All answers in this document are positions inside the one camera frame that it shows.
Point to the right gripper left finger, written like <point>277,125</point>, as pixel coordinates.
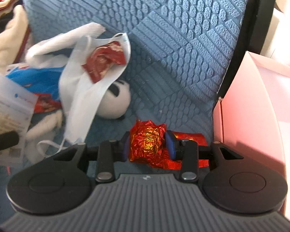
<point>109,152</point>

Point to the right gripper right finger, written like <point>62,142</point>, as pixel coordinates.
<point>186,151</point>

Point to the red foil snack wrapper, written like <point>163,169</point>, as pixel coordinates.
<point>148,146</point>

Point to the panda plush toy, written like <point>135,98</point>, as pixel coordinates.
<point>115,101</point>

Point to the white face mask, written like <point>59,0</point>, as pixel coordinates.
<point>80,97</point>

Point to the blue white plastic bag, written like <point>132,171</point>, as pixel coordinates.
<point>42,82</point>

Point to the white knitted cloth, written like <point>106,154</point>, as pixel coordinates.
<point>40,55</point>

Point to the white printed paper packet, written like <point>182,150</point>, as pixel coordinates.
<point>16,110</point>

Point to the dark red snack packet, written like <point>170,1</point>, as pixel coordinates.
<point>102,59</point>

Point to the cream black red blanket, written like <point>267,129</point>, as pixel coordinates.
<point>14,32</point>

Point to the blue textured sofa cushion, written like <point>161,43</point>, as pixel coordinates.
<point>180,52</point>

